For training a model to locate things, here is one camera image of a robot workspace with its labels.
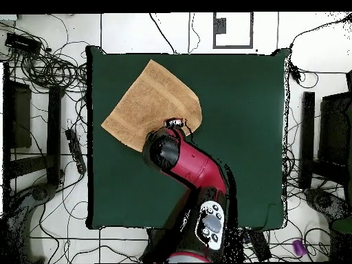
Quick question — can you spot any tan terry towel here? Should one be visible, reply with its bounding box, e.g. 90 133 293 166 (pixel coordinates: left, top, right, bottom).
100 58 204 153

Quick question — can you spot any flat black box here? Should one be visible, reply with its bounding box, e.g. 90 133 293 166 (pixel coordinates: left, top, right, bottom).
4 32 42 54

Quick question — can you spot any dark green table cloth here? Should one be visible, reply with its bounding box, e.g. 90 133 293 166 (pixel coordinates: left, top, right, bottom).
83 46 289 231

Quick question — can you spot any black power strip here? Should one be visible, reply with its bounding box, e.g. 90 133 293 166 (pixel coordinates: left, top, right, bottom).
65 129 87 175

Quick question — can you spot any black plug adapter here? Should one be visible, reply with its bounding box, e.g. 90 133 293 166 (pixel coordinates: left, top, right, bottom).
288 61 302 85

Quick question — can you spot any black adapter box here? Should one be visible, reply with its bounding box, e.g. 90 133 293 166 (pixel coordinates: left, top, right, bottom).
247 229 273 262

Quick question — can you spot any black stand base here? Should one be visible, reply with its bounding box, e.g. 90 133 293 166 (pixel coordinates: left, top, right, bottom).
303 188 352 262
5 182 58 263

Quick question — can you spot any purple object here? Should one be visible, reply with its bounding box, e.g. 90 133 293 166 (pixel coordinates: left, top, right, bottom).
291 239 307 257

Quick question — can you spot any thick black cable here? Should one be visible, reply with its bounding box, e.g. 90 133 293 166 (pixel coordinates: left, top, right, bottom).
149 12 177 54

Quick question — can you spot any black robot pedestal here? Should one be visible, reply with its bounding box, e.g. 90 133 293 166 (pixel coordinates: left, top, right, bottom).
146 227 167 254

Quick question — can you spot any black metal frame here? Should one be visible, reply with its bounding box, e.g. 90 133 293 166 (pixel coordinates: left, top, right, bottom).
2 63 65 188
299 69 352 190

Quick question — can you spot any tangle of black cables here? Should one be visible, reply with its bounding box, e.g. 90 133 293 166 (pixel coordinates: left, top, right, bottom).
16 49 89 93

